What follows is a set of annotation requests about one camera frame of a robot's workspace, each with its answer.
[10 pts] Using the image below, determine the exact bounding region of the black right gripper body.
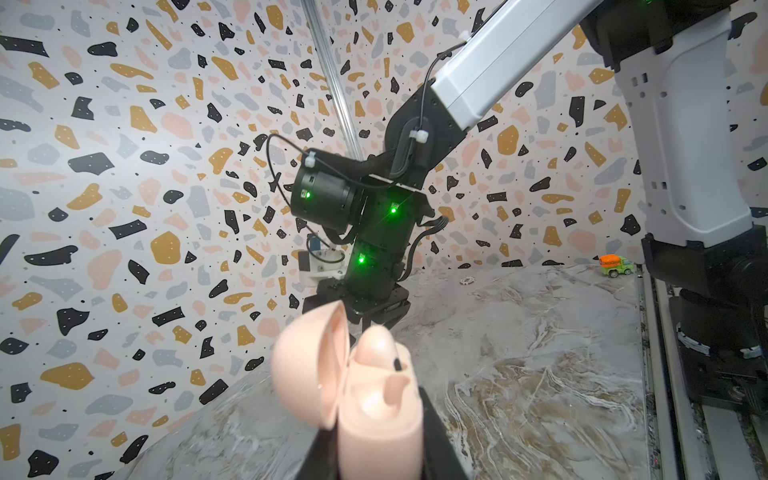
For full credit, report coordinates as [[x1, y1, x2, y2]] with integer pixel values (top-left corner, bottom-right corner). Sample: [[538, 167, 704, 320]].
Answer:
[[302, 278, 411, 329]]

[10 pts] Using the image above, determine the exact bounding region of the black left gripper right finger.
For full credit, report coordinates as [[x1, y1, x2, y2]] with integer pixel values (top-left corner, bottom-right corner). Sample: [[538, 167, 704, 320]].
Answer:
[[419, 387, 468, 480]]

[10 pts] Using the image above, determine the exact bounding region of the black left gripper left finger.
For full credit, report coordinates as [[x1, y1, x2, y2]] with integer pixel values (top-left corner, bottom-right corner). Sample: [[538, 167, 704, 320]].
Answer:
[[295, 429, 339, 480]]

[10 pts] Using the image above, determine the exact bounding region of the pink round earbud case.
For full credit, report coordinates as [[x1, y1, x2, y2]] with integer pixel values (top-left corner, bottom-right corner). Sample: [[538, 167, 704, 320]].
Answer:
[[271, 301, 424, 479]]

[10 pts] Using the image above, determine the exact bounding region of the pink earbud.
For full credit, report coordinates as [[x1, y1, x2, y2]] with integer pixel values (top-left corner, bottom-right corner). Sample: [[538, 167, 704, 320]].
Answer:
[[350, 325, 403, 384]]

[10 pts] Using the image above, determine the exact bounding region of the orange green toy truck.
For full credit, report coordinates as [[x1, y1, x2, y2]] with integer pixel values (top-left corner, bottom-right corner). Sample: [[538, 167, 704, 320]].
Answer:
[[599, 254, 636, 278]]

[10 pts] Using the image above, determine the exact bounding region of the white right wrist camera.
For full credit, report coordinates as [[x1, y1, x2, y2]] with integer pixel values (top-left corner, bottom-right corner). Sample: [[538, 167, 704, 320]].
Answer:
[[298, 234, 349, 287]]

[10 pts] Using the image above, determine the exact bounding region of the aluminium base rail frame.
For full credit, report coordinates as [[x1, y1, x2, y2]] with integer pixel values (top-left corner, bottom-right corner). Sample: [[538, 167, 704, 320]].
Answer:
[[638, 271, 767, 479]]

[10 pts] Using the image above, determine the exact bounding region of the aluminium corner post right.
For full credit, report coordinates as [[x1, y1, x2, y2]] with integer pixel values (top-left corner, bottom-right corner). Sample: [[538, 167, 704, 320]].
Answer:
[[300, 0, 364, 161]]

